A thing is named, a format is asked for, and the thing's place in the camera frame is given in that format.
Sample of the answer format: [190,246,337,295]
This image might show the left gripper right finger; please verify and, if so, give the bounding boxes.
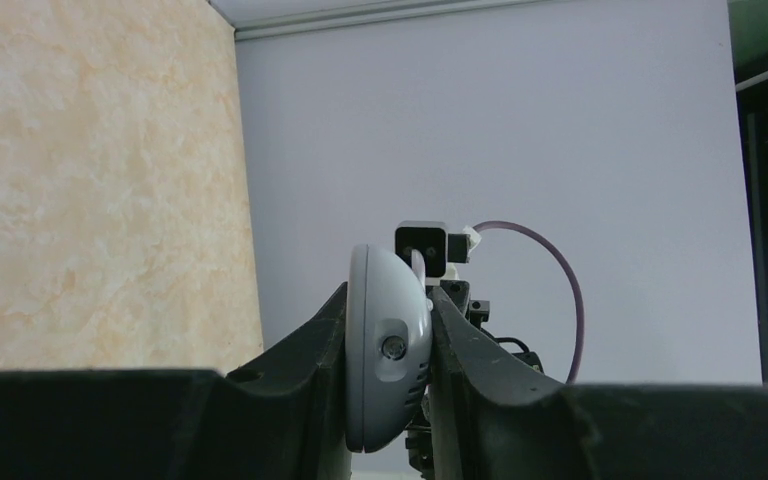
[429,287,768,479]

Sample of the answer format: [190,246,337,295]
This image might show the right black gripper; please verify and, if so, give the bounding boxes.
[405,280,545,479]

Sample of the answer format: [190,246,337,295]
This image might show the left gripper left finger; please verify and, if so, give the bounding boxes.
[0,286,351,479]

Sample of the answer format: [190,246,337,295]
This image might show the white battery cover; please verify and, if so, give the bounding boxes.
[410,249,426,296]

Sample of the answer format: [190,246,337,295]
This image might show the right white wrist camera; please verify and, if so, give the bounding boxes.
[394,221,481,286]

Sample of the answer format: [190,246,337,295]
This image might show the white remote control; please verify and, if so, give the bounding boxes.
[345,244,433,453]

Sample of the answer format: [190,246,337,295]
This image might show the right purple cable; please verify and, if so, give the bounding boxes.
[473,220,586,386]

